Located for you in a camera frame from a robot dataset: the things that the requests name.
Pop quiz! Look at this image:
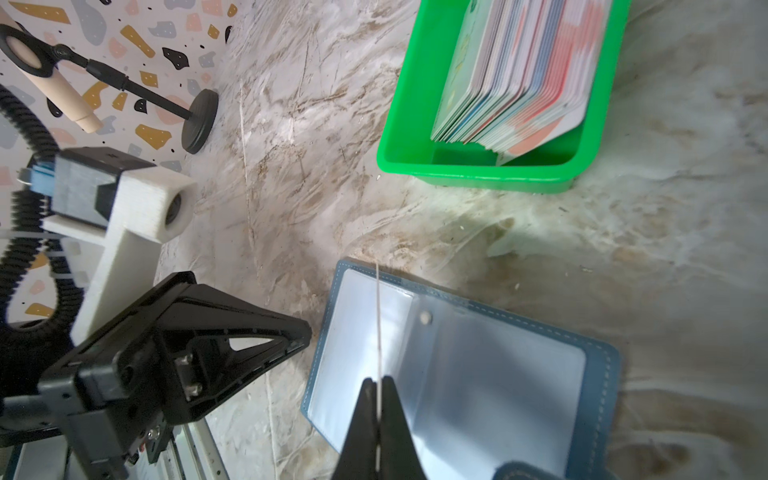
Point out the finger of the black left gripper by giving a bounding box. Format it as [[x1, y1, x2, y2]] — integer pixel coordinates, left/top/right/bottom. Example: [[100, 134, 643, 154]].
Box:
[[78, 272, 312, 420]]

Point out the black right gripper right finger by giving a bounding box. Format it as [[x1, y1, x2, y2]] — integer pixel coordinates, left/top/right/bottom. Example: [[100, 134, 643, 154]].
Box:
[[379, 376, 426, 480]]

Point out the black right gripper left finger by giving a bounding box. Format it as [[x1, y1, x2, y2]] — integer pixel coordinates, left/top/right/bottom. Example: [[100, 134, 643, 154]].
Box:
[[332, 378, 378, 480]]

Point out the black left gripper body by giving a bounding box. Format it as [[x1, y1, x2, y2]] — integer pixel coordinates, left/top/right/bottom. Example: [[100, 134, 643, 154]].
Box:
[[1, 341, 180, 479]]

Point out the blue card holder wallet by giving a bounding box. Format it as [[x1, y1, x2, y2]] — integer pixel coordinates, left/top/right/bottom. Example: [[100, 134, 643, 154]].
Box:
[[301, 260, 622, 479]]

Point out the green plastic card tray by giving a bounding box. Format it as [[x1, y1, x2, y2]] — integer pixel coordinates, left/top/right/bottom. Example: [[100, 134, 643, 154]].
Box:
[[377, 1, 631, 194]]

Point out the stack of cards in tray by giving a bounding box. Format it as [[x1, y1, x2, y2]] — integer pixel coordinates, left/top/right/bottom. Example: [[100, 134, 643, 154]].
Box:
[[431, 0, 613, 165]]

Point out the beige microphone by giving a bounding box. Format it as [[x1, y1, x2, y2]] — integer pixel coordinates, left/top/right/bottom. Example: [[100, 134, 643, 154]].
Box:
[[1, 9, 103, 133]]

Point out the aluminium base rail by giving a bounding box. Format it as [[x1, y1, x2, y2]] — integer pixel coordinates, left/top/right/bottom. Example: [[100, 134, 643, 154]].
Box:
[[1, 420, 229, 480]]

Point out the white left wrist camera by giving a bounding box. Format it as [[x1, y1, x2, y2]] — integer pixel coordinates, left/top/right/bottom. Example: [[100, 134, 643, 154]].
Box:
[[21, 147, 198, 345]]

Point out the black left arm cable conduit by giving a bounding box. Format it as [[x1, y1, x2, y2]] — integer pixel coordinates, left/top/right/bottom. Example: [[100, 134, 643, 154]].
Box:
[[0, 83, 85, 349]]

